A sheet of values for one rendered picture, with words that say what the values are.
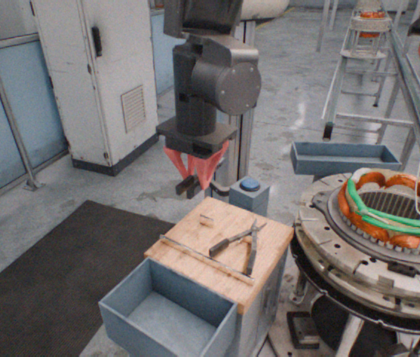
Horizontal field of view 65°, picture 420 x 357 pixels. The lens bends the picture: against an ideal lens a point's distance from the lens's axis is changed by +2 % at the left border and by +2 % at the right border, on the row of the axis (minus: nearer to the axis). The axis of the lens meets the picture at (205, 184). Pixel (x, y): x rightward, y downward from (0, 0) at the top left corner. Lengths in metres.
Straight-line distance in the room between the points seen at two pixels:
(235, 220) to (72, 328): 1.35
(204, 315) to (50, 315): 1.44
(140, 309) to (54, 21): 2.29
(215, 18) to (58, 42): 2.31
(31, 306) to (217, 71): 1.79
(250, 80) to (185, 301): 0.37
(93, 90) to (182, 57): 2.21
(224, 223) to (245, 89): 0.32
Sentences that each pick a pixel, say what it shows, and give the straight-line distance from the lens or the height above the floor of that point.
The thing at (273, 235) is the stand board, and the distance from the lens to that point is 0.61.
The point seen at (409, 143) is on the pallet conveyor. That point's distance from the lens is 2.40.
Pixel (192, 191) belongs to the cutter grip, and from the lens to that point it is 0.48.
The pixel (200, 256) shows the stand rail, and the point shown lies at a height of 1.07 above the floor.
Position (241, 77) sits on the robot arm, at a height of 1.37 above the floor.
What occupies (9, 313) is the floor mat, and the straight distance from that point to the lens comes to 2.04.
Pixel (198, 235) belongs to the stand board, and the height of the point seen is 1.07.
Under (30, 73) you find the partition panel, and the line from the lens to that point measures 2.85.
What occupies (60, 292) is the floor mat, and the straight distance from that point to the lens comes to 2.02.
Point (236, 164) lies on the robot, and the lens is 0.96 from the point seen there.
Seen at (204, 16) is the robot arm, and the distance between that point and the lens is 0.41.
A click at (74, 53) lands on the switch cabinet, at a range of 2.62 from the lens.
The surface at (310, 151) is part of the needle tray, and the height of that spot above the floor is 1.04.
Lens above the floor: 1.46
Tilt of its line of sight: 33 degrees down
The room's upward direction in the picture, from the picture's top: straight up
